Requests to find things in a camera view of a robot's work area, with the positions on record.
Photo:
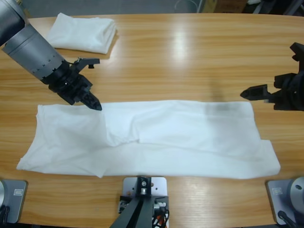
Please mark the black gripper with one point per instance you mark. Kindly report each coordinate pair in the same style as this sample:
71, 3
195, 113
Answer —
66, 83
291, 92

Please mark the white t-shirt with black print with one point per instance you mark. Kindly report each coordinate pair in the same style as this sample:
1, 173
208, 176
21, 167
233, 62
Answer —
166, 142

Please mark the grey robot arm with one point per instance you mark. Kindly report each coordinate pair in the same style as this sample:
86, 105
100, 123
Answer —
31, 52

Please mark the folded white t-shirt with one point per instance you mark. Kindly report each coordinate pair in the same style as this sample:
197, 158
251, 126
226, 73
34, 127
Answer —
83, 33

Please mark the brown cardboard box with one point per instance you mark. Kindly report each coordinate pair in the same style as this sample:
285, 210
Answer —
223, 5

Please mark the white mounting block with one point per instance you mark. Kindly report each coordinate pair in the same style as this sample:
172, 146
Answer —
159, 187

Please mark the wooden crate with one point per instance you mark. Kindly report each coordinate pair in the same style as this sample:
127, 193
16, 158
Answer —
25, 8

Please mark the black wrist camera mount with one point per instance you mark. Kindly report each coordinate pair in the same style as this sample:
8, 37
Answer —
89, 61
298, 52

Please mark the grey metal frame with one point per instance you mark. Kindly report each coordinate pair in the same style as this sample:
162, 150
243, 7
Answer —
294, 7

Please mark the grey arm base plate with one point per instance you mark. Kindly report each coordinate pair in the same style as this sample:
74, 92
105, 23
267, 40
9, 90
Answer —
14, 202
282, 197

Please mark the dark camera stand post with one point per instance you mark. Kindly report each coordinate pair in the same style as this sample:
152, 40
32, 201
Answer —
140, 213

